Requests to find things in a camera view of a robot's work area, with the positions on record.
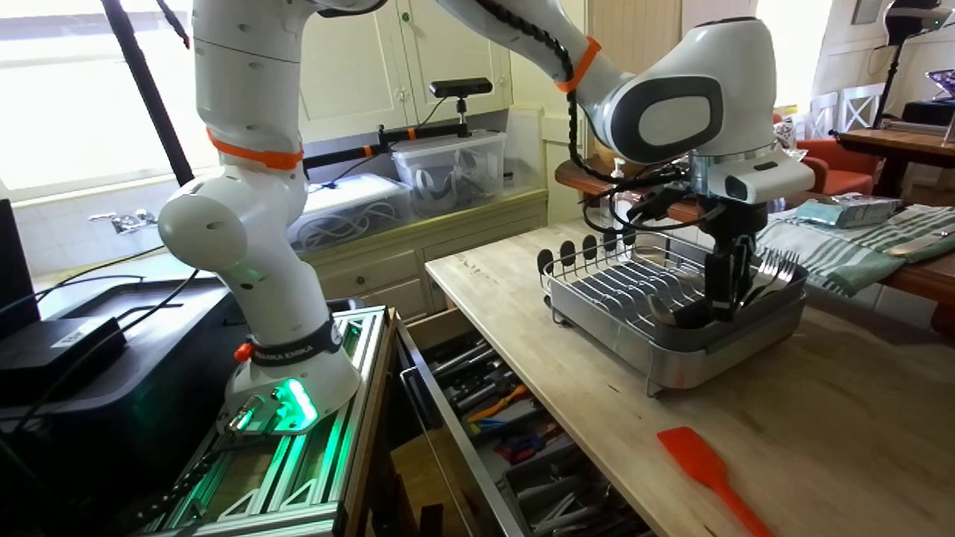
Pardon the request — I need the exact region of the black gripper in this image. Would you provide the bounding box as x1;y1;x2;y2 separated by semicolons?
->
699;197;773;309

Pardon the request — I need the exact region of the silver fork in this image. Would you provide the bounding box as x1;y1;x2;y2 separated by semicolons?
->
745;250;805;309

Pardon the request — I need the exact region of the dark grey utensil holder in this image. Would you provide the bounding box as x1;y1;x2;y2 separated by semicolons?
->
675;261;812;353

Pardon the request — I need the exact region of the green striped dish towel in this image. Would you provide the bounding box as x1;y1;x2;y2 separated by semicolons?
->
755;204;955;300

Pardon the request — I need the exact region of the teal flat package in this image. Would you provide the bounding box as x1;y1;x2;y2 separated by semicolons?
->
790;191;906;232

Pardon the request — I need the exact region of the red sofa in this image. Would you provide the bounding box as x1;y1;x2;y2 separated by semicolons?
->
793;134;882;200

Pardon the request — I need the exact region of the red silicone spatula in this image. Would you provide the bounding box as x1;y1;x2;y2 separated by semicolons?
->
654;428;776;537

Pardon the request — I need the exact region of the white lattice chair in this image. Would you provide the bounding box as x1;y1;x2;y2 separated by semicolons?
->
805;85;888;138

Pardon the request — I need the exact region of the dark wooden table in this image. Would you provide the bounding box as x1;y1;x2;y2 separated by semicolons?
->
833;122;955;204

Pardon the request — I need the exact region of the open kitchen drawer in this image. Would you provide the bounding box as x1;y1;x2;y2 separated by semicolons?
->
394;309;658;537

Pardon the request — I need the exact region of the clear plastic storage bin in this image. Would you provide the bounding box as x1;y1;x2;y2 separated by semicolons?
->
387;128;509;218

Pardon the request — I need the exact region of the cream drawer cabinet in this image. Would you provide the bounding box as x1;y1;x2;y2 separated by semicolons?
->
300;189;551;323

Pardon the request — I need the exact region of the black bar with orange clamps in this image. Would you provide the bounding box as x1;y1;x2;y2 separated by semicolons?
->
294;118;476;179

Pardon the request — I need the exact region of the black equipment case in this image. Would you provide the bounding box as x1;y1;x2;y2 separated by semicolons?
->
0;279;251;537

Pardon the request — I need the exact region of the black tripod pole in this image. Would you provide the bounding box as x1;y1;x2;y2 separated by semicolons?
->
99;0;197;189

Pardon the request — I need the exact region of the black flat box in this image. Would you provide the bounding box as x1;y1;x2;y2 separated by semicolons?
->
0;312;130;406

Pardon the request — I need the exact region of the black monitor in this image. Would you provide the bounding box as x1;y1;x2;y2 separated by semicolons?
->
0;197;41;340

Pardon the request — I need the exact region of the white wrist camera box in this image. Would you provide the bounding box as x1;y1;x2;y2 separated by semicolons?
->
690;143;818;209

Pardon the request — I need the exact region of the grey wire dish rack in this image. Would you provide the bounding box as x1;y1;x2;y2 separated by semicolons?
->
533;218;812;401

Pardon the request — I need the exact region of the black camera on bar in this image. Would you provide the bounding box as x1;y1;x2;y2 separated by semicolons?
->
425;76;496;103

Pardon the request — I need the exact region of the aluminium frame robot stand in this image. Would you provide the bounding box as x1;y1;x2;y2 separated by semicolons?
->
146;306;390;537

